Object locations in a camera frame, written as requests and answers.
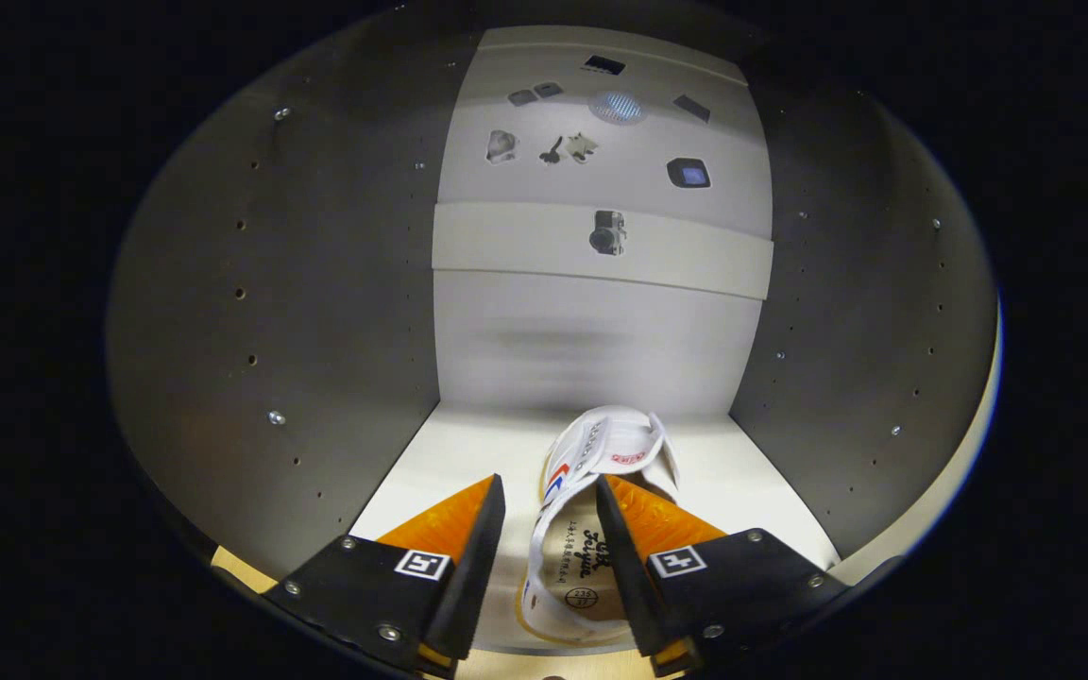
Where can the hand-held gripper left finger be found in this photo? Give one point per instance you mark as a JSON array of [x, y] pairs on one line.
[[468, 576]]

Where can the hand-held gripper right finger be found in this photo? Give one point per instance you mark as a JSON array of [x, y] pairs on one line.
[[629, 576]]

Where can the white shoe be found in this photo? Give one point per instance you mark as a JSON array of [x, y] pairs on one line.
[[601, 444]]

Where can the dark grey shoe cabinet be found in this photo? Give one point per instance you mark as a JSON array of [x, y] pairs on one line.
[[601, 331]]

